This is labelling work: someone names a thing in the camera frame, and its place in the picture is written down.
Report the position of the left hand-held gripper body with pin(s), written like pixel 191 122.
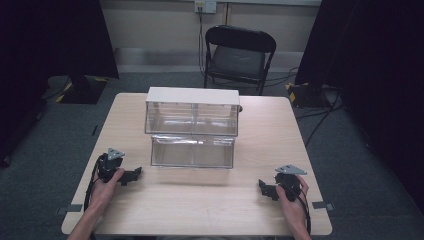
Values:
pixel 108 163

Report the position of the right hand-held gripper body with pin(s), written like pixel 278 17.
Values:
pixel 289 186

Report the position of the clear acrylic drawer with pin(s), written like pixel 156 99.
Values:
pixel 192 153

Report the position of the clear drawer cabinet white top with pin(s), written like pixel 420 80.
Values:
pixel 192 110

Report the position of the person's right hand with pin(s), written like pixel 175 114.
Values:
pixel 292 208

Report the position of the person's left hand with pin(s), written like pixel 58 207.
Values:
pixel 103 191

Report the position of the grey tape strip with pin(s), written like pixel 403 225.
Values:
pixel 322 205
pixel 71 208

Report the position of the black stand base yellow stripes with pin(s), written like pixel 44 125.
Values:
pixel 308 95
pixel 83 91

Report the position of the black folding chair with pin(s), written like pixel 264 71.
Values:
pixel 238 58

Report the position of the white wall socket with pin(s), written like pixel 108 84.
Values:
pixel 205 6

